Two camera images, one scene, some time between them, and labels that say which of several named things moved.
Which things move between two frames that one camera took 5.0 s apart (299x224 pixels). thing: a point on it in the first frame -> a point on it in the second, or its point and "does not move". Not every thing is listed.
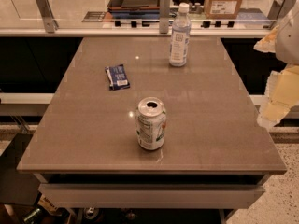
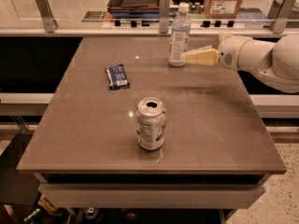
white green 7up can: (150, 123) does not move
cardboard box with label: (222, 2) does not move
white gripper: (288, 42) -> (232, 54)
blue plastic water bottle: (179, 38) does not move
